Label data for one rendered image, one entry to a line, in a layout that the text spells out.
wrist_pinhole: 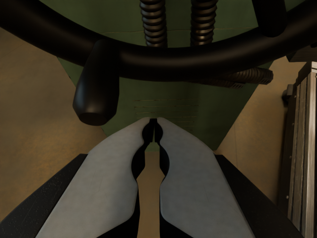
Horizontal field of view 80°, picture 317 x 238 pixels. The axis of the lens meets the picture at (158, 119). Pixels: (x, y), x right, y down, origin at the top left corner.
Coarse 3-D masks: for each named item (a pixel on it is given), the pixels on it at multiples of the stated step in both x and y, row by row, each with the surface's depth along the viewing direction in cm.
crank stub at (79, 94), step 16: (96, 48) 12; (112, 48) 13; (96, 64) 11; (112, 64) 12; (80, 80) 11; (96, 80) 10; (112, 80) 11; (80, 96) 10; (96, 96) 10; (112, 96) 11; (80, 112) 10; (96, 112) 10; (112, 112) 11
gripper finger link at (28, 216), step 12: (84, 156) 8; (72, 168) 8; (48, 180) 7; (60, 180) 7; (36, 192) 7; (48, 192) 7; (60, 192) 7; (24, 204) 6; (36, 204) 6; (48, 204) 6; (12, 216) 6; (24, 216) 6; (36, 216) 6; (48, 216) 6; (0, 228) 6; (12, 228) 6; (24, 228) 6; (36, 228) 6
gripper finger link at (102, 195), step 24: (144, 120) 11; (120, 144) 9; (144, 144) 11; (96, 168) 8; (120, 168) 8; (72, 192) 7; (96, 192) 7; (120, 192) 7; (72, 216) 6; (96, 216) 6; (120, 216) 6
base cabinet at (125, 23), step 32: (64, 0) 28; (96, 0) 28; (128, 0) 28; (224, 0) 29; (288, 0) 29; (96, 32) 33; (128, 32) 33; (224, 32) 33; (64, 64) 39; (128, 96) 48; (160, 96) 49; (192, 96) 49; (224, 96) 49; (192, 128) 64; (224, 128) 65
